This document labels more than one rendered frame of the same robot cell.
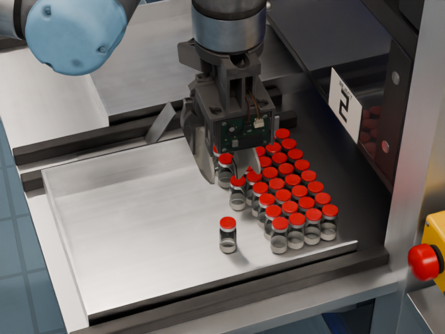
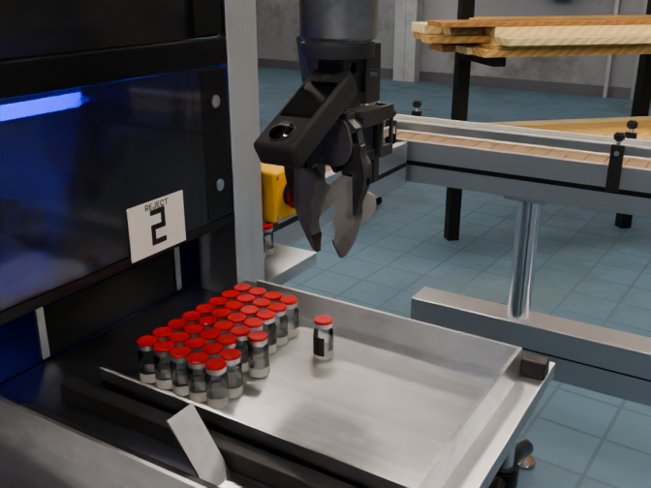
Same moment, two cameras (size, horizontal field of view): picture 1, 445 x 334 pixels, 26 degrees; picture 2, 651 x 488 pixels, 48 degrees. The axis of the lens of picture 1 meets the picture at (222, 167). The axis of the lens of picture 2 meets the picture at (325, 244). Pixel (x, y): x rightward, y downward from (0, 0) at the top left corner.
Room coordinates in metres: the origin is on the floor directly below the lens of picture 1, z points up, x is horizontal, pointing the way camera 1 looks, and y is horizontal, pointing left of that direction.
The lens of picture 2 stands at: (1.28, 0.55, 1.28)
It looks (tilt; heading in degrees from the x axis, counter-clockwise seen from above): 20 degrees down; 231
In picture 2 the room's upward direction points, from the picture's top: straight up
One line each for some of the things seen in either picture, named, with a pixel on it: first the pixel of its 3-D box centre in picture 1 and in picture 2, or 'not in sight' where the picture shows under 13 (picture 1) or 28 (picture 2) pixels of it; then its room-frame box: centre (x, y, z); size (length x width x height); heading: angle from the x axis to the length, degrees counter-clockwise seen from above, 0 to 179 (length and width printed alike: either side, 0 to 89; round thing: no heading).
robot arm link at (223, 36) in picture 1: (232, 18); (335, 19); (0.82, -0.01, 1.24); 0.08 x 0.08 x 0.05
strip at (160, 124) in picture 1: (125, 134); (247, 468); (1.03, 0.13, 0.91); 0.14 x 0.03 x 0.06; 110
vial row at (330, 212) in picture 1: (304, 182); (200, 329); (0.93, -0.11, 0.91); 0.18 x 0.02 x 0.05; 20
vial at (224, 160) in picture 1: (226, 170); (231, 373); (0.95, 0.00, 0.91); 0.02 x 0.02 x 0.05
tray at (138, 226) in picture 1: (193, 214); (317, 373); (0.88, 0.04, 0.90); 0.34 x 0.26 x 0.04; 110
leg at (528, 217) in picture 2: not in sight; (514, 350); (0.00, -0.34, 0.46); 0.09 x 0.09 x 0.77; 20
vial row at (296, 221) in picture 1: (273, 190); (231, 339); (0.92, -0.07, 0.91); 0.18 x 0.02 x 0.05; 20
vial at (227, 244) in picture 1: (228, 235); (323, 339); (0.84, -0.01, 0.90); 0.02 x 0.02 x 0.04
